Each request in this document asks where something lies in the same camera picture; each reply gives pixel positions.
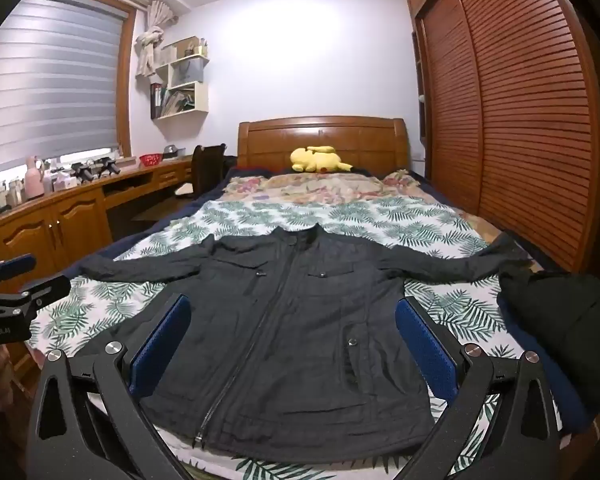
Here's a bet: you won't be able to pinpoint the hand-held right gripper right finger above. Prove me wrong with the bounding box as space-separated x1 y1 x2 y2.
394 296 563 480

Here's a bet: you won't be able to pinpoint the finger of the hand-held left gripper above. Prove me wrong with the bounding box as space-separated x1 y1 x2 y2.
20 275 72 311
0 254 37 286

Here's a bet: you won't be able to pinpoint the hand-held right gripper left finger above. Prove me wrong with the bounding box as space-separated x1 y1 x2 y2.
25 294 193 480

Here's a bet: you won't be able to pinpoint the dark grey zip jacket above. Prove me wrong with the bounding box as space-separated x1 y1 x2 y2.
77 225 531 463

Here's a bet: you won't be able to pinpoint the black garment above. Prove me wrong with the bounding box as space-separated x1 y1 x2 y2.
497 265 600 421

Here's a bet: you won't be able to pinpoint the wooden desk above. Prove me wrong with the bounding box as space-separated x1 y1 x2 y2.
0 152 196 321

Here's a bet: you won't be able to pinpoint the row of small bottles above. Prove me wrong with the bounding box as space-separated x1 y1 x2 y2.
0 180 26 218

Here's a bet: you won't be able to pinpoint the pink bottle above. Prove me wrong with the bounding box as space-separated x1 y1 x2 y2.
26 156 47 196

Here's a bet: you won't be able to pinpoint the leaf-print bed sheet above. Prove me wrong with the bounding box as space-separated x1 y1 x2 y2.
27 195 563 480

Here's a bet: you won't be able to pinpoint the dark wooden chair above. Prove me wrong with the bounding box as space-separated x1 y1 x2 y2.
172 144 228 198

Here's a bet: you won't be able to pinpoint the floral pillows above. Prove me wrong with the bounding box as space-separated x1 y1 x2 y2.
222 169 431 206

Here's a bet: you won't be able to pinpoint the yellow plush toy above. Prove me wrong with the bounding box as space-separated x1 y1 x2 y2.
289 145 353 174

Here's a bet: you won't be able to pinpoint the wooden bed headboard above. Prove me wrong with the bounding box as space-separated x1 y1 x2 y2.
237 116 412 173

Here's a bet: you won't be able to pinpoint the tied beige curtain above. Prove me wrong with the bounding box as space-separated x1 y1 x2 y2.
135 0 173 78

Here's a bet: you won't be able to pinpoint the wooden louvred wardrobe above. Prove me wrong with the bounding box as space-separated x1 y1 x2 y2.
405 0 600 273

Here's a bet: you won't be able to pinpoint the wooden window frame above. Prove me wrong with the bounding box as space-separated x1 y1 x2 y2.
0 0 138 181

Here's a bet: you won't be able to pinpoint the white wall shelf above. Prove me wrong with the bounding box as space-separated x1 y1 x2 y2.
150 35 211 121

